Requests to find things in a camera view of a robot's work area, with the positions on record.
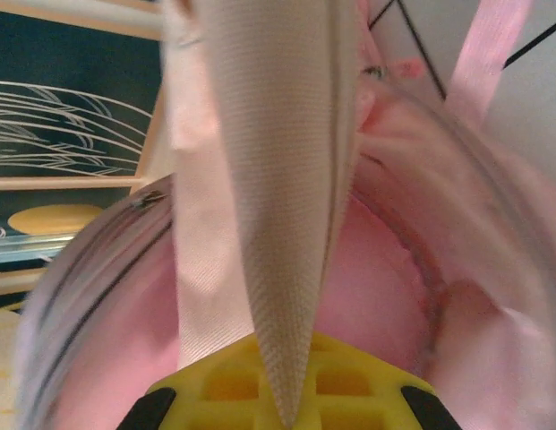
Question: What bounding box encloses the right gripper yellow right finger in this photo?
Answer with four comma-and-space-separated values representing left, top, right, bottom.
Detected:
295, 333, 460, 430

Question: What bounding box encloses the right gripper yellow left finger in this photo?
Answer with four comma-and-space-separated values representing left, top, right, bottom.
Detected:
115, 335, 287, 430

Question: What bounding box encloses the pink school backpack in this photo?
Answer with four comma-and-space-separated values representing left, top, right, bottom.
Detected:
13, 0, 556, 430

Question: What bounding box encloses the beige fabric pouch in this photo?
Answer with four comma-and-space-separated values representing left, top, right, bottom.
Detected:
162, 0, 364, 427

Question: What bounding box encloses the aluminium side rail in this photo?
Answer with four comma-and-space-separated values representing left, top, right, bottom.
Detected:
0, 232, 81, 270

